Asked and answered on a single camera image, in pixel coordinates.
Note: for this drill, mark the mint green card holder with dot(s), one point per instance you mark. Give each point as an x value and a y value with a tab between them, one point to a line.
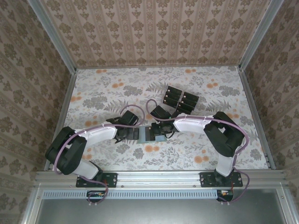
141	135

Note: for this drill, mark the black credit card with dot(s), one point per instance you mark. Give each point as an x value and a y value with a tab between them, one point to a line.
173	95
183	110
191	95
188	100
186	105
175	89
171	102
148	134

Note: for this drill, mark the clear acrylic card rack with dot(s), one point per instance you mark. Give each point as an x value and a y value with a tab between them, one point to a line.
181	102

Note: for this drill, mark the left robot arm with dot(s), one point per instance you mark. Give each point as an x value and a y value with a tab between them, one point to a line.
102	135

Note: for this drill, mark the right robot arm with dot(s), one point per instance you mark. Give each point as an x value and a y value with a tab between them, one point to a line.
191	125

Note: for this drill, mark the black controller board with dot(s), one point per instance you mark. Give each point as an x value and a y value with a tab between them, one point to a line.
224	195
95	196

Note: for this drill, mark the grey metal panel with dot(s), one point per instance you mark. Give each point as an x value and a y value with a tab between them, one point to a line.
158	210

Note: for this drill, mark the aluminium mounting rail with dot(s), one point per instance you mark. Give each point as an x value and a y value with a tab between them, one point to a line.
158	178

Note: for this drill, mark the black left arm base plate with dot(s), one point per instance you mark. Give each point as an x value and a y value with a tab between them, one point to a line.
109	180

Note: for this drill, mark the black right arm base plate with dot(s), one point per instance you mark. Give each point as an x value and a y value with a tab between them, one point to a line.
206	180

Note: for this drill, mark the aluminium table side rail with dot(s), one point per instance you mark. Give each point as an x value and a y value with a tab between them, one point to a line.
60	119
257	119

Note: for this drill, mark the aluminium frame post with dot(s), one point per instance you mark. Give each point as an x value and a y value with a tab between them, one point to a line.
260	35
53	35

